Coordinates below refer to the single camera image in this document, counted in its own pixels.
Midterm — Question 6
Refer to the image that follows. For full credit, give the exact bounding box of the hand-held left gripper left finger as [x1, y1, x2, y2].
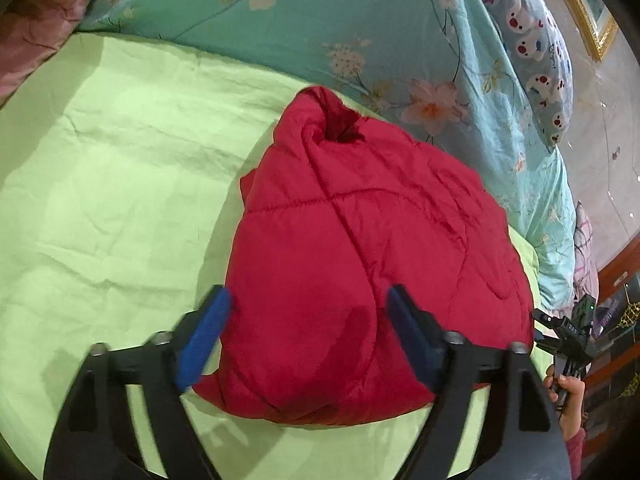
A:
[42, 284, 233, 480]

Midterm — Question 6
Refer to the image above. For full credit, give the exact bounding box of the pink plaid pillow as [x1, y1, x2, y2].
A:
[572, 200, 601, 306]

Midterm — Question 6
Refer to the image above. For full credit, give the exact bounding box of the gold framed picture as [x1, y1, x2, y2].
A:
[540, 0, 618, 63]

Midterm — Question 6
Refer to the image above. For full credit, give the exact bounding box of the teal floral quilt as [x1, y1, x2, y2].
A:
[77, 0, 578, 306]

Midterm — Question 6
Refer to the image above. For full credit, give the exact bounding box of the wooden cabinet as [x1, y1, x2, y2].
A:
[585, 232, 640, 463]

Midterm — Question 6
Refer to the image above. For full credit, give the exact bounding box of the person's right hand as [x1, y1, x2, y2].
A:
[545, 364, 587, 435]

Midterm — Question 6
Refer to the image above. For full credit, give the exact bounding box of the red puffer jacket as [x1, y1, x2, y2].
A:
[192, 85, 536, 427]

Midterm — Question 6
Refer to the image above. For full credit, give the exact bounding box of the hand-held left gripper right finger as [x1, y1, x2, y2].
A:
[387, 284, 573, 480]

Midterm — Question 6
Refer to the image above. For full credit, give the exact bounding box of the cartoon print pillow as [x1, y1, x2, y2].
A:
[465, 0, 575, 148]

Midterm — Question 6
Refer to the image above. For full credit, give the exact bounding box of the pink quilt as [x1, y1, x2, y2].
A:
[0, 0, 108, 111]

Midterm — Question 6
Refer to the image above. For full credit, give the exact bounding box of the light green bed sheet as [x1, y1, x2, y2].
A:
[0, 32, 548, 480]

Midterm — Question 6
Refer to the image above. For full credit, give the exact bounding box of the person's right forearm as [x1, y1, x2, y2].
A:
[562, 427, 587, 480]

